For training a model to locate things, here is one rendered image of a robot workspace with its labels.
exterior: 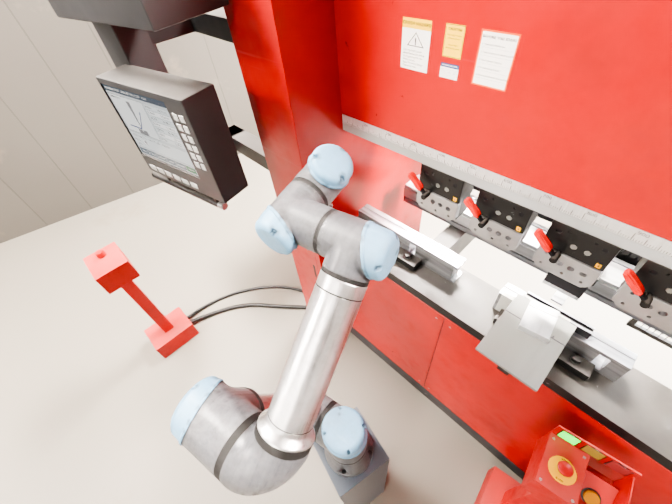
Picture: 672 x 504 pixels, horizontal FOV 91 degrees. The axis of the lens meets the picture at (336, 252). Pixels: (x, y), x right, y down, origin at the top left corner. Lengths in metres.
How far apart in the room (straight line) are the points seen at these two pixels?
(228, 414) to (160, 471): 1.63
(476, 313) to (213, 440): 0.97
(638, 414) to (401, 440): 1.07
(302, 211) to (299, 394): 0.27
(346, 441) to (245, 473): 0.42
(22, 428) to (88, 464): 0.53
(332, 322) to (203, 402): 0.29
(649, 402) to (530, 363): 0.38
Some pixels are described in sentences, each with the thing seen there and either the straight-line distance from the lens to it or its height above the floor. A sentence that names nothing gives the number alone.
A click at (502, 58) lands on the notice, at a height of 1.67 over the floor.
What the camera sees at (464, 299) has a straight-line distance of 1.34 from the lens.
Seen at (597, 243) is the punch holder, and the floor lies 1.32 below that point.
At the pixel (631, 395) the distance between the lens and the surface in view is 1.37.
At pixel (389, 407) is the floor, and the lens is 2.04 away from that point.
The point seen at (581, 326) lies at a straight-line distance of 1.26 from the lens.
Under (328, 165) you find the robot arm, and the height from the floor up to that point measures 1.65.
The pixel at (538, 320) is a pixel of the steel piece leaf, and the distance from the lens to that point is 1.21.
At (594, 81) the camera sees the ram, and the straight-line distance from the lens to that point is 0.85.
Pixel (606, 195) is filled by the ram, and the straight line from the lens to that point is 0.93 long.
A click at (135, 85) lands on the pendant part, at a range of 1.26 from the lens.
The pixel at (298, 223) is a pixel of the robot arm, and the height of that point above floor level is 1.62.
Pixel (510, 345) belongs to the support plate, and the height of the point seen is 1.00.
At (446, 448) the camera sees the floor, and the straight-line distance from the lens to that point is 2.03.
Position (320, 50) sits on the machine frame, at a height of 1.62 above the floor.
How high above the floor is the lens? 1.95
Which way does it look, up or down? 48 degrees down
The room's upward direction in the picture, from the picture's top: 7 degrees counter-clockwise
